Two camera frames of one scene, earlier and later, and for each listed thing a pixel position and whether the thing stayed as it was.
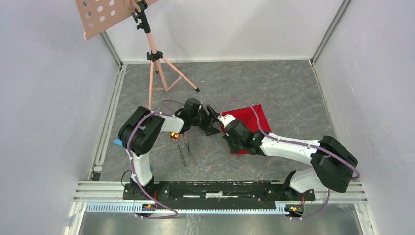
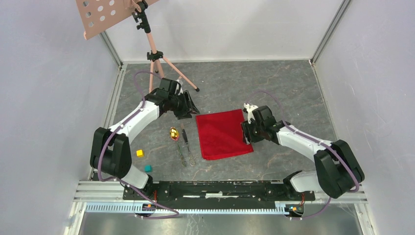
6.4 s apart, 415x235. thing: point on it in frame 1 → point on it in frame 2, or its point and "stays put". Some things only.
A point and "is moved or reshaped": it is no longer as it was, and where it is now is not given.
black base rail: x=214 y=193 stays put
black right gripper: x=232 y=148 → x=247 y=131
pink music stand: x=95 y=15 stays put
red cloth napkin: x=248 y=116 is moved or reshaped
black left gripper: x=207 y=129 → x=186 y=98
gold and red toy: x=174 y=136 stays put
